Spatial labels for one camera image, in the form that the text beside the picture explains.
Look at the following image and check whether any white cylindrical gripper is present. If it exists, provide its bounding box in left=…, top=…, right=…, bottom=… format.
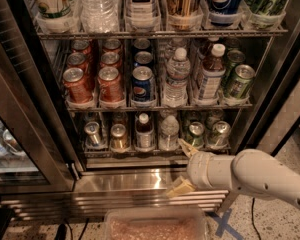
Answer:
left=165, top=138, right=239, bottom=198

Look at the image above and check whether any brown drink bottle white cap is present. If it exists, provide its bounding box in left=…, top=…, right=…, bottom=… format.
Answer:
left=136, top=113, right=154, bottom=149

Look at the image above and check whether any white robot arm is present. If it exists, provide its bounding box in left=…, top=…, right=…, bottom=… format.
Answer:
left=165, top=138, right=300, bottom=210

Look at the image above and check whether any clear water bottle bottom shelf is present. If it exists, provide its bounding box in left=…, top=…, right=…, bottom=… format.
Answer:
left=159, top=115, right=179, bottom=151

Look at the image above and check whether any clear water bottle shelf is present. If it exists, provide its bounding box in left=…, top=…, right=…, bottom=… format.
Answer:
left=159, top=115, right=179, bottom=151
left=164, top=48, right=191, bottom=107

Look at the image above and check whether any gold can bottom shelf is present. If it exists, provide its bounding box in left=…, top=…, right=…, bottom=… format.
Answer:
left=111, top=124, right=128, bottom=149

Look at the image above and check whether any clear water bottle middle shelf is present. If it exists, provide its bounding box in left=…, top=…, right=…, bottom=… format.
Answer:
left=164, top=48, right=191, bottom=107

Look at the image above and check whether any silver blue can bottom shelf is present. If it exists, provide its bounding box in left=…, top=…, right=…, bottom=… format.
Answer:
left=84, top=121, right=102, bottom=146

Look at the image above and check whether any brown tea bottle middle shelf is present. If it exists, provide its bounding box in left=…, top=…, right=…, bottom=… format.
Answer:
left=195, top=44, right=225, bottom=100

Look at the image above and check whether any front green can middle shelf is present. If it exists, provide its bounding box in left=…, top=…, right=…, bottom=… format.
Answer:
left=224, top=64, right=255, bottom=99

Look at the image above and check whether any green can shelf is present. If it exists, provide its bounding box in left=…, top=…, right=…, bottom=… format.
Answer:
left=221, top=49, right=246, bottom=86
left=224, top=64, right=255, bottom=99

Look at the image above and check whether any rear green can middle shelf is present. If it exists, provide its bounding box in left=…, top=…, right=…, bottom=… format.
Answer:
left=221, top=49, right=246, bottom=86

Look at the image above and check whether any stainless fridge door left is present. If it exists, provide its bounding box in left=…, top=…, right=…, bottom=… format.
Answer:
left=0, top=0, right=75, bottom=195

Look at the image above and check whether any gold brown bottle top shelf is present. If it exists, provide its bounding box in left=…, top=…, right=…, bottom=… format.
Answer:
left=166, top=0, right=200, bottom=31

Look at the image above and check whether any white label bottle top shelf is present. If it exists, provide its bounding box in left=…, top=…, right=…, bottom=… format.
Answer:
left=125, top=0, right=160, bottom=31

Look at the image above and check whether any large pepsi bottle top shelf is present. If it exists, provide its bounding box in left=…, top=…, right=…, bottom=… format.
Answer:
left=207, top=0, right=241, bottom=26

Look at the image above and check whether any green bottle top shelf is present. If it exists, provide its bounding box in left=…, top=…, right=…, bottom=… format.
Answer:
left=242, top=0, right=288, bottom=31

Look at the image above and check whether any large water bottle top shelf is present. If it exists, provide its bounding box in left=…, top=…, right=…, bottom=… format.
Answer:
left=80, top=0, right=119, bottom=33

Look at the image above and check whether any green can bottom left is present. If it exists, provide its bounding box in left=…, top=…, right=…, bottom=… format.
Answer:
left=185, top=121, right=204, bottom=148

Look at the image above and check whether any green can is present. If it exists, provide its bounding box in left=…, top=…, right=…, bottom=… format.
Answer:
left=207, top=121, right=231, bottom=148
left=185, top=121, right=204, bottom=148

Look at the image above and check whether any green can bottom right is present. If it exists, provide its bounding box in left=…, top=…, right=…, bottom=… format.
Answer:
left=207, top=121, right=231, bottom=148

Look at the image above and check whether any blue tape cross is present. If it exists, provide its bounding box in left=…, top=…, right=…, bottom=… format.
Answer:
left=208, top=208, right=244, bottom=240

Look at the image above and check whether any clear plastic bin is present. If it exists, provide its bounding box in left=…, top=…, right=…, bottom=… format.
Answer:
left=103, top=206, right=208, bottom=240

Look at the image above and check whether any front blue pepsi can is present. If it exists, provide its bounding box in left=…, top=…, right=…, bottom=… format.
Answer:
left=132, top=66, right=154, bottom=102

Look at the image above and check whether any blue pepsi can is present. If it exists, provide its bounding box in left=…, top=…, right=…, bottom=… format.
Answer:
left=132, top=66, right=154, bottom=102
left=134, top=51, right=153, bottom=68

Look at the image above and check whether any front red soda can right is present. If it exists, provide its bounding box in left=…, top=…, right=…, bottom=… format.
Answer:
left=98, top=67, right=123, bottom=102

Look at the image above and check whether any red soda can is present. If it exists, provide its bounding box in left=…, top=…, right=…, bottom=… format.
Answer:
left=63, top=67, right=93, bottom=103
left=98, top=67, right=123, bottom=102

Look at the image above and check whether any middle blue pepsi can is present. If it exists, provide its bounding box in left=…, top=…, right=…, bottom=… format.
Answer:
left=134, top=51, right=153, bottom=68

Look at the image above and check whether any front red soda can left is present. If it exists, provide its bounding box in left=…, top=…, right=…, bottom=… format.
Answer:
left=63, top=67, right=93, bottom=103

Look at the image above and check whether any middle red can right row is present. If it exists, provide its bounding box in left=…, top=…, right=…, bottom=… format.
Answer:
left=100, top=52, right=122, bottom=69

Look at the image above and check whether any red can row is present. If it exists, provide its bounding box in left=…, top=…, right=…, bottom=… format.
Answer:
left=66, top=52, right=89, bottom=74
left=100, top=52, right=122, bottom=69

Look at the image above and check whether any middle red can left row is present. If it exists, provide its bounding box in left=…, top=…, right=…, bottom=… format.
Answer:
left=66, top=52, right=89, bottom=74

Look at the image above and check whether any black power cable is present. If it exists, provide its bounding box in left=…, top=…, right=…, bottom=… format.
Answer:
left=250, top=197, right=263, bottom=240

